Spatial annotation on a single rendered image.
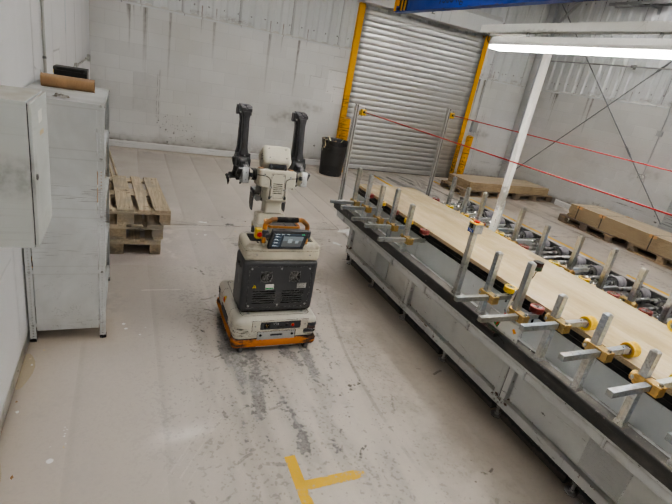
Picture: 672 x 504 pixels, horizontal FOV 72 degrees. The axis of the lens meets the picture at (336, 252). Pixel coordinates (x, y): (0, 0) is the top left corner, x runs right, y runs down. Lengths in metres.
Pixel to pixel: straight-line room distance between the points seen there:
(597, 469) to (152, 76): 8.60
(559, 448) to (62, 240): 3.22
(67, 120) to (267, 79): 6.96
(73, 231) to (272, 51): 7.10
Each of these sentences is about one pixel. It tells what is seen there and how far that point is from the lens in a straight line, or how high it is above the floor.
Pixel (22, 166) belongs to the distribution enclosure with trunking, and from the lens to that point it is 2.21.
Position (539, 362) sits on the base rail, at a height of 0.70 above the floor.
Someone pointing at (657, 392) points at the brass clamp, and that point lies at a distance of 2.44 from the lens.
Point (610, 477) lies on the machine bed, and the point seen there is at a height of 0.27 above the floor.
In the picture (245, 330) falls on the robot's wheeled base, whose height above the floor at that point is 0.20.
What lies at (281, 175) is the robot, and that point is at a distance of 3.36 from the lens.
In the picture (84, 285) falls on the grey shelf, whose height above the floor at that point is 0.40.
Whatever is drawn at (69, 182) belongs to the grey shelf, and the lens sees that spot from 3.15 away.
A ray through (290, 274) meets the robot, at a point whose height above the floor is 0.59.
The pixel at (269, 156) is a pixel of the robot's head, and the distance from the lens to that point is 3.36.
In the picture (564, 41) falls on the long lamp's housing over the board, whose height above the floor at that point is 2.36.
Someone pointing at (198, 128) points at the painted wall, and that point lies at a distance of 9.58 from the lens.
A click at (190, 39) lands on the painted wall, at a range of 9.44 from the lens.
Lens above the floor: 1.95
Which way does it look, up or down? 21 degrees down
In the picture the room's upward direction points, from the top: 11 degrees clockwise
